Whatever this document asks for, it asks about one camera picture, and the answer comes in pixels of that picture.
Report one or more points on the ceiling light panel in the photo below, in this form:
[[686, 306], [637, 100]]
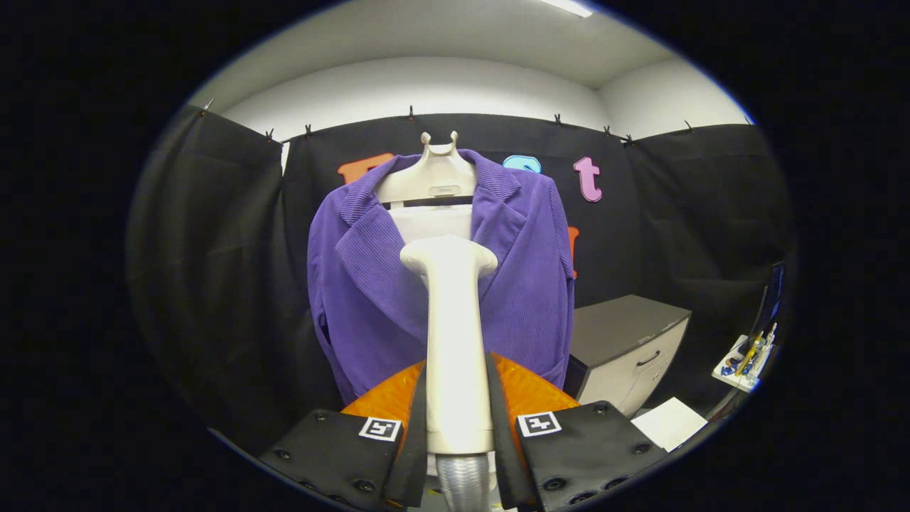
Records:
[[569, 7]]

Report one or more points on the dark monitor screen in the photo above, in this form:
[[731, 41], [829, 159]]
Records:
[[775, 291]]

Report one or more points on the yellow tool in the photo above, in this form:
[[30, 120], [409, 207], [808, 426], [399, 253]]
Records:
[[748, 355]]

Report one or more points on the white garment steamer head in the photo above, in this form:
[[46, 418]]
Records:
[[455, 341]]

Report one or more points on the row of black clips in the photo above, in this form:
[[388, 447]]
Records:
[[410, 112]]

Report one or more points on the purple jacket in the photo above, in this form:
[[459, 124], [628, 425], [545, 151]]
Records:
[[370, 299]]

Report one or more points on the grey cabinet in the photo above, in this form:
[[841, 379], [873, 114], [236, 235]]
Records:
[[618, 327]]

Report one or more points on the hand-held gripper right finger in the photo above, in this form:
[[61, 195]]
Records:
[[501, 455]]

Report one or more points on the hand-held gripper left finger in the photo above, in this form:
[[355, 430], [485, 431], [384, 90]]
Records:
[[414, 455]]

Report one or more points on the white paper sheet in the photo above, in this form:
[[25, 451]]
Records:
[[668, 423]]

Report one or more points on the white side table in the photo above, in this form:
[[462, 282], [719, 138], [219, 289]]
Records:
[[732, 352]]

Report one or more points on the cream garment hanger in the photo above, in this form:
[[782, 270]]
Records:
[[434, 178]]

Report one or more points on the black backdrop cloth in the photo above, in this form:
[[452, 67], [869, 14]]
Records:
[[213, 249]]

